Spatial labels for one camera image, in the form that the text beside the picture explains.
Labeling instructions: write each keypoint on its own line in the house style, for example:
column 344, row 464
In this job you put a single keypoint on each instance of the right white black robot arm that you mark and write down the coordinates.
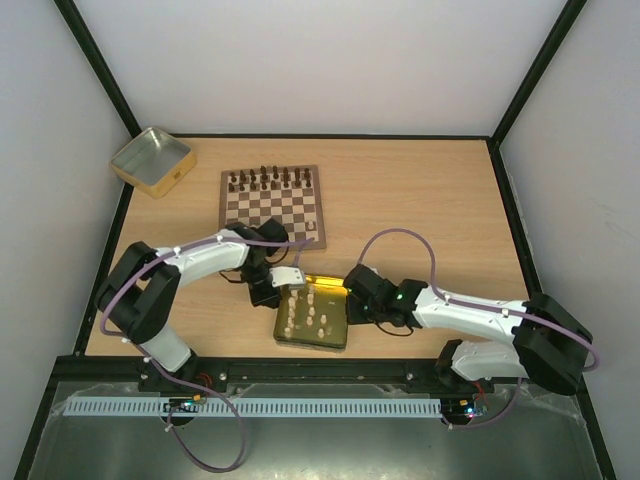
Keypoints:
column 536, row 339

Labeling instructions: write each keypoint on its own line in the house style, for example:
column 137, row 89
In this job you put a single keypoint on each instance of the black frame post right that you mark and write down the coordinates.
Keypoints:
column 567, row 17

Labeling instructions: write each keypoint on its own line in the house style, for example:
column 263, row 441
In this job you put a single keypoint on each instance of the black frame post left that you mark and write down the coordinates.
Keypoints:
column 89, row 47

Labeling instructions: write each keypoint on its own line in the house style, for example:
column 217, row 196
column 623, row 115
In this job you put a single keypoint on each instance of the gold tin with white pieces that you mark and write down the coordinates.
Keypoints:
column 313, row 316

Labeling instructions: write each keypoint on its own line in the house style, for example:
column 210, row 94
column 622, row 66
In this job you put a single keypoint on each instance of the slotted grey cable duct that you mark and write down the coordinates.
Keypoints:
column 254, row 407

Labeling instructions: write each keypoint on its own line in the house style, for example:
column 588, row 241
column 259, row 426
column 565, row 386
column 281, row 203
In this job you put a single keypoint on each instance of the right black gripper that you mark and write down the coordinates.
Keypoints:
column 356, row 282

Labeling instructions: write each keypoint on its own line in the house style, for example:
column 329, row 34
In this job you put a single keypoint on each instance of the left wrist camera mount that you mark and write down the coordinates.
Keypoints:
column 292, row 277

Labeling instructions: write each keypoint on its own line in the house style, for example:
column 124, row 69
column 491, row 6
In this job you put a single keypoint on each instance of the empty gold square tin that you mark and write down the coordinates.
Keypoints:
column 154, row 162

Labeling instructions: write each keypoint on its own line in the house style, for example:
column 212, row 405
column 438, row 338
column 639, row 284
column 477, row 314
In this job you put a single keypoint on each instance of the black frame post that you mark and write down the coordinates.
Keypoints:
column 89, row 47
column 567, row 17

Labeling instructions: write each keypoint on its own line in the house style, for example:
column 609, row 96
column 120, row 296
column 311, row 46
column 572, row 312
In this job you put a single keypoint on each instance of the wooden chess board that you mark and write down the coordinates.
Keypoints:
column 289, row 194

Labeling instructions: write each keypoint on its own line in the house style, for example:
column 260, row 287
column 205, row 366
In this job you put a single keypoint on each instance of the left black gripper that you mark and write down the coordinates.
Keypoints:
column 270, row 300

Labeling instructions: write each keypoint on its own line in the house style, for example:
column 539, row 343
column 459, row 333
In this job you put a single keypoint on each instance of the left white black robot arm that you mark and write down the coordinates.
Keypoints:
column 139, row 293

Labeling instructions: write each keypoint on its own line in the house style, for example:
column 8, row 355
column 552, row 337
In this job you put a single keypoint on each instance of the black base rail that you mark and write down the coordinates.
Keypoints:
column 411, row 376

